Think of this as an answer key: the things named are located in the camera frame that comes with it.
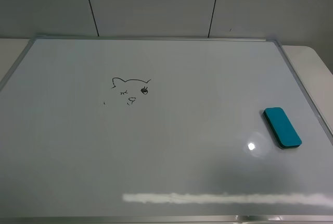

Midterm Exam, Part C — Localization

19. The teal whiteboard eraser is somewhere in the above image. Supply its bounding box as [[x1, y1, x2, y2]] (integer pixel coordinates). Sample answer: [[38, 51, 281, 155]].
[[263, 107, 302, 149]]

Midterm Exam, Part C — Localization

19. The white whiteboard with aluminium frame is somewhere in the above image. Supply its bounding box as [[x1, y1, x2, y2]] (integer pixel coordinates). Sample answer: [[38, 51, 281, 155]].
[[1, 36, 332, 223]]

